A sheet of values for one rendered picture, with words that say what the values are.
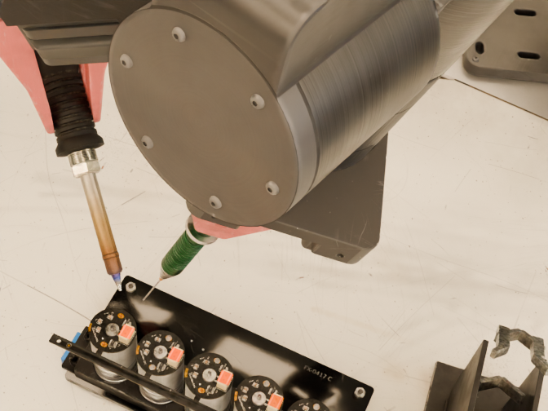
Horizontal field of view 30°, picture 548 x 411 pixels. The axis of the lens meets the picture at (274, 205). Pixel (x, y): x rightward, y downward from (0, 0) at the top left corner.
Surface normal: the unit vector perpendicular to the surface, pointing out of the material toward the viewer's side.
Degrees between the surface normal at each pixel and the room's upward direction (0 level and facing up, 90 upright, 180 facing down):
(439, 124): 0
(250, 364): 0
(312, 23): 93
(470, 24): 99
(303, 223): 18
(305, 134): 61
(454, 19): 96
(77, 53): 91
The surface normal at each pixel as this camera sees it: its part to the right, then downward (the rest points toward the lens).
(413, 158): 0.08, -0.52
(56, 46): -0.12, 0.86
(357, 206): 0.38, -0.43
